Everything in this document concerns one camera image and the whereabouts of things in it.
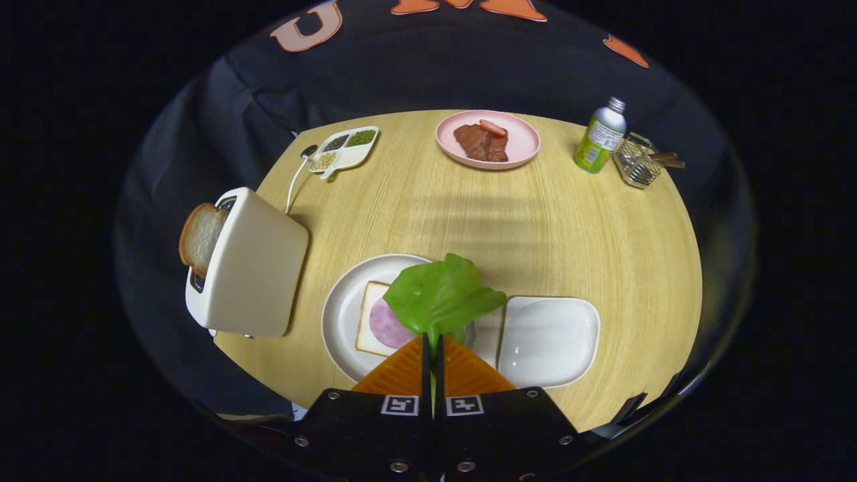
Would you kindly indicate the pink plate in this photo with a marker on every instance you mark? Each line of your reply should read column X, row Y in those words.
column 525, row 144

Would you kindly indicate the white bread slice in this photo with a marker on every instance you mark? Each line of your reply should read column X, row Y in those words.
column 367, row 321

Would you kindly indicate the white rectangular dish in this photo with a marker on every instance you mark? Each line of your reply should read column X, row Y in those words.
column 549, row 341

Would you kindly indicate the white divided dish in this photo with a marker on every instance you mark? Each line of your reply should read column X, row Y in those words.
column 351, row 157

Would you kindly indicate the brown meat slices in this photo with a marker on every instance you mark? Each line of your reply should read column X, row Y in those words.
column 482, row 146

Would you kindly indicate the black backdrop cloth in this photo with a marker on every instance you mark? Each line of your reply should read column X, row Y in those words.
column 402, row 73

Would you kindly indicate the red sausage slice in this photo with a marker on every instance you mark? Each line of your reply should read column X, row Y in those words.
column 493, row 128

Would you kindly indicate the pink ham slice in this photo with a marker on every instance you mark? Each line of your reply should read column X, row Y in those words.
column 385, row 328

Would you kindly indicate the wooden utensils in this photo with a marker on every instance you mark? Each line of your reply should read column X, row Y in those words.
column 666, row 159

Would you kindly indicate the white round plate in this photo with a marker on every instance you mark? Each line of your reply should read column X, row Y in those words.
column 341, row 314

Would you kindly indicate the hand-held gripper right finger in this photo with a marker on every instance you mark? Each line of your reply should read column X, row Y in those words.
column 495, row 435

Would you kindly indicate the green lettuce leaf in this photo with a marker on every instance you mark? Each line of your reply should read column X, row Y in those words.
column 435, row 294

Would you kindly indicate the toasted bread slice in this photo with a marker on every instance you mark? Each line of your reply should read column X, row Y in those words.
column 201, row 237

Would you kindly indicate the silver bottle green label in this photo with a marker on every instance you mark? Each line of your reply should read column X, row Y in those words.
column 599, row 137

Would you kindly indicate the pile of yellow beans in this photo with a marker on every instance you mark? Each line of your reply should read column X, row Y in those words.
column 325, row 161

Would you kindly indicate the pile of dark beans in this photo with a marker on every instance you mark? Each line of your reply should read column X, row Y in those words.
column 336, row 142

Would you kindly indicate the white toaster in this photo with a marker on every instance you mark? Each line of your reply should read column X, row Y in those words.
column 258, row 268

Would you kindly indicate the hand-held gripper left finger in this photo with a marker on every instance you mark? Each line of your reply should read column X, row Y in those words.
column 375, row 435

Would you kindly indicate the pile of green beans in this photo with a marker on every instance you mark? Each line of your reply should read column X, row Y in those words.
column 361, row 138

